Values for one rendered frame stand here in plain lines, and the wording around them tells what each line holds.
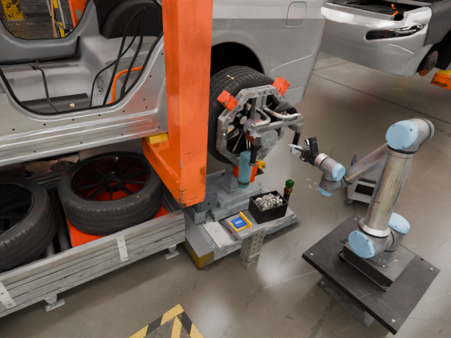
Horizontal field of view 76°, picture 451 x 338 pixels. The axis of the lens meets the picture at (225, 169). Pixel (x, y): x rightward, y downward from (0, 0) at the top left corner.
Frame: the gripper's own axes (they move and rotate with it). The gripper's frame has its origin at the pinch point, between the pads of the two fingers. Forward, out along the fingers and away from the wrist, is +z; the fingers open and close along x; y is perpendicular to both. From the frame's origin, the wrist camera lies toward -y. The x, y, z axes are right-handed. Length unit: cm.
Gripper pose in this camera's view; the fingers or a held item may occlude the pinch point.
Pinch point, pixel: (296, 141)
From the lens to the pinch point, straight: 194.5
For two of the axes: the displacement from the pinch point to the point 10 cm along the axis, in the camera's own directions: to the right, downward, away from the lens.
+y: -0.7, 8.1, 5.8
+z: -5.3, -5.3, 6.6
